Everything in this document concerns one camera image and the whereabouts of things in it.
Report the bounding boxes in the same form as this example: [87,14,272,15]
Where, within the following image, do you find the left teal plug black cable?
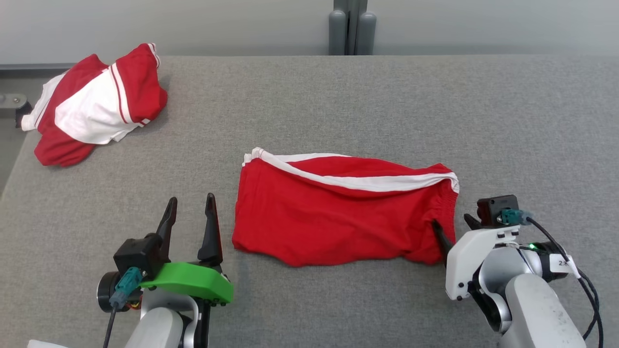
[103,267,144,348]

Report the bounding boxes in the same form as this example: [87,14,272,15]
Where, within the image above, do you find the red white numbered jersey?
[21,43,169,168]

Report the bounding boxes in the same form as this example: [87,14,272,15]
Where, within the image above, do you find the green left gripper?
[140,193,235,306]

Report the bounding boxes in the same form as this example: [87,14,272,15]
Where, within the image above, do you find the grey wall baseboard rail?
[0,63,76,74]

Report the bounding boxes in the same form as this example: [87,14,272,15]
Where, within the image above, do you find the grey partition post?
[328,0,377,56]

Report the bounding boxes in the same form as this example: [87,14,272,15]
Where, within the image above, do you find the red shorts with white stripe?
[232,147,460,268]

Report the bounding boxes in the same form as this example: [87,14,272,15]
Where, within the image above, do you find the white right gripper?
[431,213,521,302]

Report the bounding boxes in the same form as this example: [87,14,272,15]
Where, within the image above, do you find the black metal caster wheel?
[0,92,33,129]

